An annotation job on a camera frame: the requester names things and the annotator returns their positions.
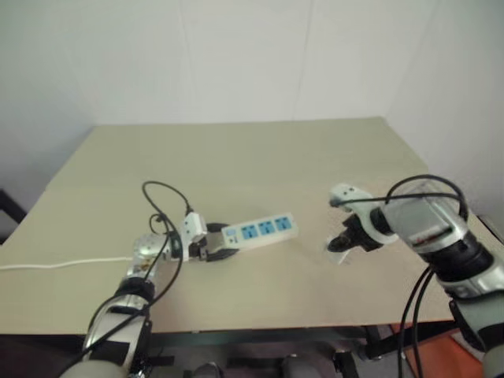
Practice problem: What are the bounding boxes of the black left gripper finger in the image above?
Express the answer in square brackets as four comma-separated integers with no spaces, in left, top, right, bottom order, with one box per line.
[204,248,239,264]
[204,222,234,239]

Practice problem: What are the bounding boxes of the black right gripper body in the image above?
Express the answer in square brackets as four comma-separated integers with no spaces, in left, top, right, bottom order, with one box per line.
[341,213,381,254]

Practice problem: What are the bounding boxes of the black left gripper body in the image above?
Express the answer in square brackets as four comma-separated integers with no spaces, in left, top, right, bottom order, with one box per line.
[187,235,211,262]

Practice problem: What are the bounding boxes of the white charger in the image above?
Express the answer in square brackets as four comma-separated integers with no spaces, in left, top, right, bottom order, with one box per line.
[324,238,352,266]

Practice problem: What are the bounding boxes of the white power strip blue sockets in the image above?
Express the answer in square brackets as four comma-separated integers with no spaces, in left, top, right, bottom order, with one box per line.
[209,212,299,254]

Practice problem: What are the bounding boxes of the dark rounded shape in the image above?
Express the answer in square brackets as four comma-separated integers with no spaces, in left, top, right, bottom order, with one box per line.
[191,361,226,378]

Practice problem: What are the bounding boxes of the orange object under table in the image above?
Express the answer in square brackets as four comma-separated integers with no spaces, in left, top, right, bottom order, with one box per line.
[404,331,488,378]

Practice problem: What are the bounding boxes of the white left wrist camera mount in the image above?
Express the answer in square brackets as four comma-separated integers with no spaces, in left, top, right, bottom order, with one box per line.
[171,213,208,262]

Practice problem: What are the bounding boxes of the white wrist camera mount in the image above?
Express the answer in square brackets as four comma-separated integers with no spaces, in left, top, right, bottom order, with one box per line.
[171,213,208,262]
[328,182,399,245]

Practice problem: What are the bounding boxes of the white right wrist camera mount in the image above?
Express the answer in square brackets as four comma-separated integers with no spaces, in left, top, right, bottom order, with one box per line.
[328,182,399,245]

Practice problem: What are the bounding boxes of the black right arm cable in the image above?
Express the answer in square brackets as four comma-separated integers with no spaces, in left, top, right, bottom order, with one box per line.
[340,175,472,378]

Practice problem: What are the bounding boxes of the black metal table frame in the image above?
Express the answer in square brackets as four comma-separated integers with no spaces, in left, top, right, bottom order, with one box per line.
[147,321,460,378]

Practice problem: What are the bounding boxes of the white power strip cord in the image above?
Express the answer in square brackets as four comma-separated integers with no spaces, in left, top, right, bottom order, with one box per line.
[0,255,134,272]

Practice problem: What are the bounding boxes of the black frame beside table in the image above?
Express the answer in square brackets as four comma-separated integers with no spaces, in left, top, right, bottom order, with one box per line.
[0,188,28,246]

